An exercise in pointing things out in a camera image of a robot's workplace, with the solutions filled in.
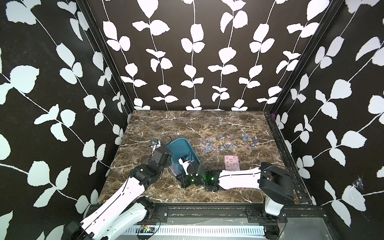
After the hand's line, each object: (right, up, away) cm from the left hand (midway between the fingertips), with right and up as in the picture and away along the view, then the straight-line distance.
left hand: (166, 153), depth 79 cm
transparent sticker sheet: (+55, +5, +25) cm, 61 cm away
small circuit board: (-8, -35, -9) cm, 37 cm away
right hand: (+5, -12, -3) cm, 13 cm away
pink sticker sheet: (+39, -9, +13) cm, 42 cm away
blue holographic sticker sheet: (+5, -9, +1) cm, 11 cm away
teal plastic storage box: (+7, +2, +7) cm, 10 cm away
